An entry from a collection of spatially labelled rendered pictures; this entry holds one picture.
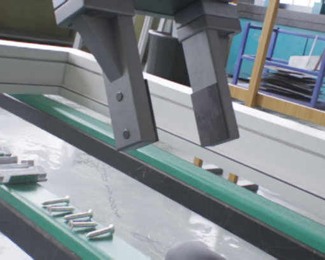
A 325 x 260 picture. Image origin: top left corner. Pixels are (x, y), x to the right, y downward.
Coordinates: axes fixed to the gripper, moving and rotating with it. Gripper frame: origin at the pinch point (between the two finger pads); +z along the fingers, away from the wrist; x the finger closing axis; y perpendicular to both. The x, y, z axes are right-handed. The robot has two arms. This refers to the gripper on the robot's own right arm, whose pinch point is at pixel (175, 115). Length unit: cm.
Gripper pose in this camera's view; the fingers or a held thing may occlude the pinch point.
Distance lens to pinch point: 38.4
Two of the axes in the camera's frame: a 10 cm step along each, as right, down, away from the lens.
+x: 7.3, -0.1, 6.9
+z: 1.9, 9.7, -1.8
